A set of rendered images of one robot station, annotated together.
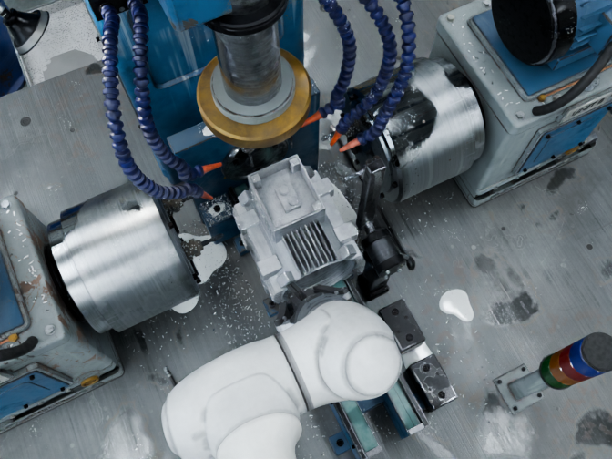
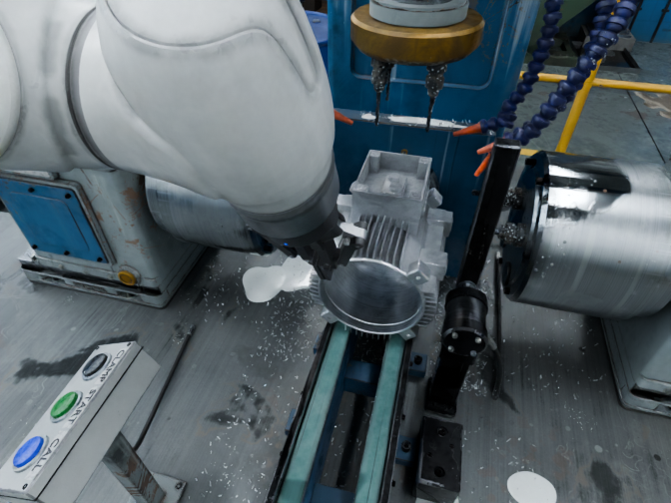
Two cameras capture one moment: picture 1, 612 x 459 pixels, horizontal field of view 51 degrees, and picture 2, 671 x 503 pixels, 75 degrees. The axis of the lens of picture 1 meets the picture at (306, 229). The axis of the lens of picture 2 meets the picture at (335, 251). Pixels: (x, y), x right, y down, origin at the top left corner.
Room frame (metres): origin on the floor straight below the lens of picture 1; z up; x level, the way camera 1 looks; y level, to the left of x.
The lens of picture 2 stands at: (0.00, -0.26, 1.50)
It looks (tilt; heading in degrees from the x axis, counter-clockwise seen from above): 42 degrees down; 40
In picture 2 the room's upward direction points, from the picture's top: straight up
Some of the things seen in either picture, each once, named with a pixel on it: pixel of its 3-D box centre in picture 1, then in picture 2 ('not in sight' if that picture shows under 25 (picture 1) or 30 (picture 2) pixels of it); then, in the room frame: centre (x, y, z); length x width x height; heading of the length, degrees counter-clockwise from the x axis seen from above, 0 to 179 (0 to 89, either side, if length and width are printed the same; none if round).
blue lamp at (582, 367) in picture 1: (594, 355); not in sight; (0.18, -0.44, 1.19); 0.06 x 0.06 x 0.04
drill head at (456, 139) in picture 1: (421, 124); (598, 238); (0.68, -0.24, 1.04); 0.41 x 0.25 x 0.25; 115
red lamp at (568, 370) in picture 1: (582, 360); not in sight; (0.18, -0.44, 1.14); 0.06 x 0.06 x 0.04
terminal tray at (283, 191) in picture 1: (286, 199); (391, 193); (0.48, 0.03, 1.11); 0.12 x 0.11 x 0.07; 24
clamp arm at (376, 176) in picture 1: (370, 198); (483, 228); (0.48, -0.12, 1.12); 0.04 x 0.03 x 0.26; 25
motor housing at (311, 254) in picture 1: (297, 236); (382, 254); (0.45, 0.02, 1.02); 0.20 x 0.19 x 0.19; 24
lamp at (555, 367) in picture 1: (571, 364); not in sight; (0.18, -0.44, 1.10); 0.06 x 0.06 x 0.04
